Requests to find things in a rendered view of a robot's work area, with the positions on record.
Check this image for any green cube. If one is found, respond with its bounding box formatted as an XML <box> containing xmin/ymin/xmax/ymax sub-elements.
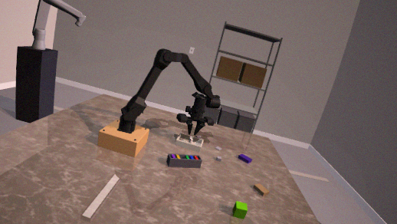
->
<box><xmin>232</xmin><ymin>201</ymin><xmax>248</xmax><ymax>219</ymax></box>

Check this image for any purple rectangular block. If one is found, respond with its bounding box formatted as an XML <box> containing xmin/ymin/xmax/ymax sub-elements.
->
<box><xmin>238</xmin><ymin>154</ymin><xmax>252</xmax><ymax>163</ymax></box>

